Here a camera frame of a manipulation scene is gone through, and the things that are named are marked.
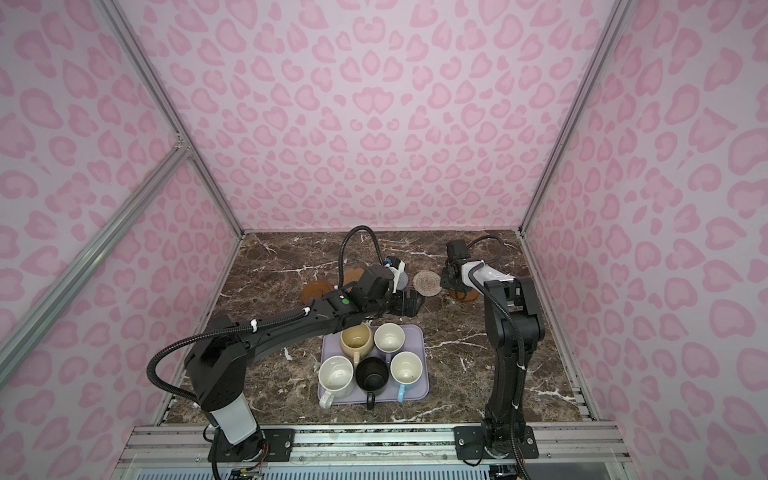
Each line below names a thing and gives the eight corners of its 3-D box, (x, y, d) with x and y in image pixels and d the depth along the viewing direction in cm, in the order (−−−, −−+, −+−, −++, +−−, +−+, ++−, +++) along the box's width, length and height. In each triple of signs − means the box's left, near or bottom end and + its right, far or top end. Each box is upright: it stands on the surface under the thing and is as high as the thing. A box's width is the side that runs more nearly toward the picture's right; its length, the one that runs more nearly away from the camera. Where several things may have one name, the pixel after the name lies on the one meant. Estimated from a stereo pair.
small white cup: (375, 363, 88) (373, 351, 81) (376, 336, 94) (375, 322, 87) (405, 363, 88) (405, 351, 81) (404, 335, 94) (405, 322, 87)
